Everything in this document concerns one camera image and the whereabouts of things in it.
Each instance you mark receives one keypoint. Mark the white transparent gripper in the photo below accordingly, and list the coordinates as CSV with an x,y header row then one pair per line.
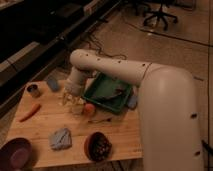
x,y
76,102

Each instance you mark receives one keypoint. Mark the blue-grey towel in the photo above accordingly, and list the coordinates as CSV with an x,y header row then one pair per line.
x,y
61,139

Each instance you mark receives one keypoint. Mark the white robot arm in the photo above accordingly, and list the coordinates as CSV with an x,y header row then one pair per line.
x,y
167,106

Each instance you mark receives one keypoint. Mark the translucent blue plastic cup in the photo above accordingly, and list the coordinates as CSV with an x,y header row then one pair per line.
x,y
53,84

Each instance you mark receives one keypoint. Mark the orange round fruit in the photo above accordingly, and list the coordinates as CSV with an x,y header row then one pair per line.
x,y
89,110

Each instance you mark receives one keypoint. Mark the green plastic tray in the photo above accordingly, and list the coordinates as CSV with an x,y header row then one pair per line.
x,y
109,93

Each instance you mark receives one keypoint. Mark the orange carrot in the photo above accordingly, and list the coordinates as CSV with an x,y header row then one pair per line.
x,y
34,109

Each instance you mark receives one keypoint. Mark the brown bowl with contents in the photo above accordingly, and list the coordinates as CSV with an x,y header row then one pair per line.
x,y
97,147

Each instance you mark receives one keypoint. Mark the blue sponge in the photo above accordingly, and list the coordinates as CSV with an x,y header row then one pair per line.
x,y
132,101

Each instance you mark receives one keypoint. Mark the purple bowl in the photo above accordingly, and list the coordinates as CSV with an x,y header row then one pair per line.
x,y
15,154

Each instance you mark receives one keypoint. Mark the black office chair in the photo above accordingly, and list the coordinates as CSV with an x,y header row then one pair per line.
x,y
160,14

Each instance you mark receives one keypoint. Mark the black object on floor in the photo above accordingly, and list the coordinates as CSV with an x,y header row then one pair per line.
x,y
208,148

